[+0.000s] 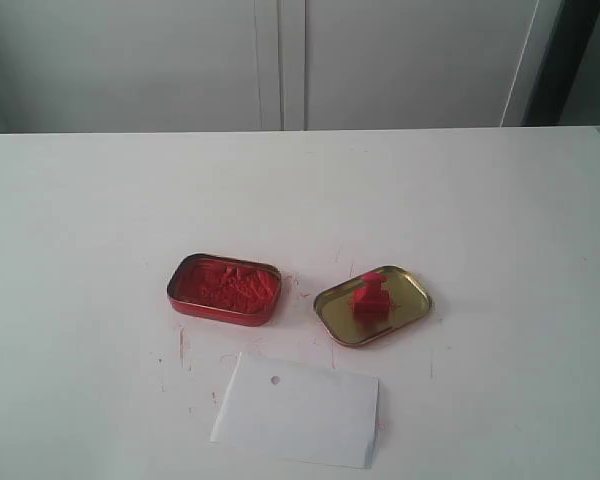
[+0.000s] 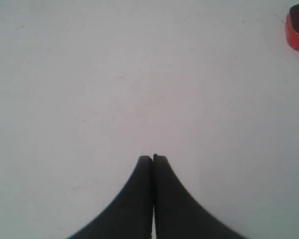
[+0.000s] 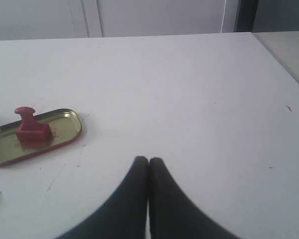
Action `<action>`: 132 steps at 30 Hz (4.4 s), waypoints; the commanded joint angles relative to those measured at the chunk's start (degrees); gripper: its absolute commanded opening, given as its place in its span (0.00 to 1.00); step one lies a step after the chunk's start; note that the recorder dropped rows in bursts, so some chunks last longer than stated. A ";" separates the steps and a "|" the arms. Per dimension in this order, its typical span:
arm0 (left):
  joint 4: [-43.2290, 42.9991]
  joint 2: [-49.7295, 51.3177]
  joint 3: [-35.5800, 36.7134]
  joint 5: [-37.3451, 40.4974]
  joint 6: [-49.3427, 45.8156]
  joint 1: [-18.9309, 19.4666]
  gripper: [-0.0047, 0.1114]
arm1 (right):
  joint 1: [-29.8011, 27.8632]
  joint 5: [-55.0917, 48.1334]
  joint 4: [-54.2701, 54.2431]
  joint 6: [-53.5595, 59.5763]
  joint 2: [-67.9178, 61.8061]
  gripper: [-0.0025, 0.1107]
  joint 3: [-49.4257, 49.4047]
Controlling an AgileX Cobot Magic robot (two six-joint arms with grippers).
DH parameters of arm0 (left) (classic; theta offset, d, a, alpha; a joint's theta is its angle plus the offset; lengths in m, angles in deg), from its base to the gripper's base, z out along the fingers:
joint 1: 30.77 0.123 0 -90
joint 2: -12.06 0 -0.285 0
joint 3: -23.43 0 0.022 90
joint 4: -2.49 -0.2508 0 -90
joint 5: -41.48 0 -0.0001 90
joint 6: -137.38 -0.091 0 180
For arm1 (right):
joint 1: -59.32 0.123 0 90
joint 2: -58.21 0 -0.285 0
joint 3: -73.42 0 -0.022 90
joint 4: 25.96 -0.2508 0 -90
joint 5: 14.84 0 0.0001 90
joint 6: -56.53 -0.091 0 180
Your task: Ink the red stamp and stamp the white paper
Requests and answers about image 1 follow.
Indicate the red stamp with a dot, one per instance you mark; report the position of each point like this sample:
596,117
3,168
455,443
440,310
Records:
371,302

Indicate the white cabinet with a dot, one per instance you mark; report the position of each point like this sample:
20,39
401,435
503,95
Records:
147,66

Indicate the dark post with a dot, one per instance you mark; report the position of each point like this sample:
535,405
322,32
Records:
568,42

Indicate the gold tin lid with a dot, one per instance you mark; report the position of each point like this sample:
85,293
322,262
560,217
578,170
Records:
410,303

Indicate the white paper card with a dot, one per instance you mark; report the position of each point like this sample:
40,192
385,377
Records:
295,411

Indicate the red ink pad tin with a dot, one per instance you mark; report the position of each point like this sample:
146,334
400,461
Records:
234,291

